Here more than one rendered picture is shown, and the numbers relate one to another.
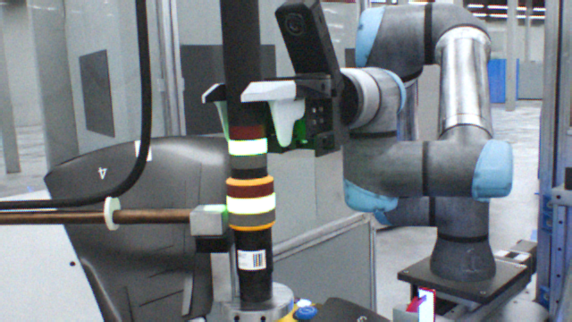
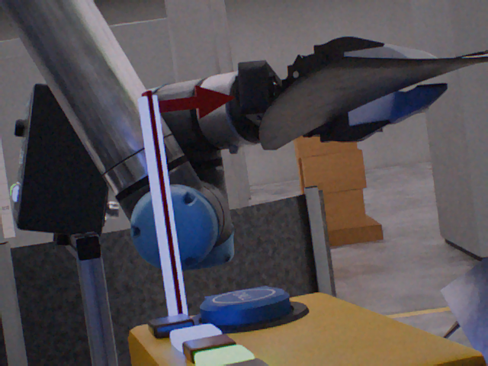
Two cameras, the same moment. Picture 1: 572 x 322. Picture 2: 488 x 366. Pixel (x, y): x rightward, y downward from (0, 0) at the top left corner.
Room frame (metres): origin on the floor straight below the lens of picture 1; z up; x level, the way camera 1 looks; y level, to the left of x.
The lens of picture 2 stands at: (1.23, 0.23, 1.15)
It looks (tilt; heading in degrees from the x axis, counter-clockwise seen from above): 3 degrees down; 214
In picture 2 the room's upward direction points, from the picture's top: 8 degrees counter-clockwise
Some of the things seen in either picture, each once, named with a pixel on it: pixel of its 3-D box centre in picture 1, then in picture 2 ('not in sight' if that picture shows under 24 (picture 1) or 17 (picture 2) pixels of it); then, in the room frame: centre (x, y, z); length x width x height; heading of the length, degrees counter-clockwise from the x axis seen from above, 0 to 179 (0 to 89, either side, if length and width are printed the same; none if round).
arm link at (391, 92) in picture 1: (368, 98); not in sight; (0.70, -0.10, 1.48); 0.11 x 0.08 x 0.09; 149
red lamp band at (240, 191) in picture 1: (250, 186); not in sight; (0.46, 0.04, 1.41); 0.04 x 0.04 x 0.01
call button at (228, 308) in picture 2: (307, 313); (245, 311); (0.90, -0.01, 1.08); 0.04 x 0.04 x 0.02
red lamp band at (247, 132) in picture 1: (247, 131); not in sight; (0.46, 0.04, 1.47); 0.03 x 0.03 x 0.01
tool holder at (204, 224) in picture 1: (243, 258); not in sight; (0.46, 0.05, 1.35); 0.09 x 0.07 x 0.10; 83
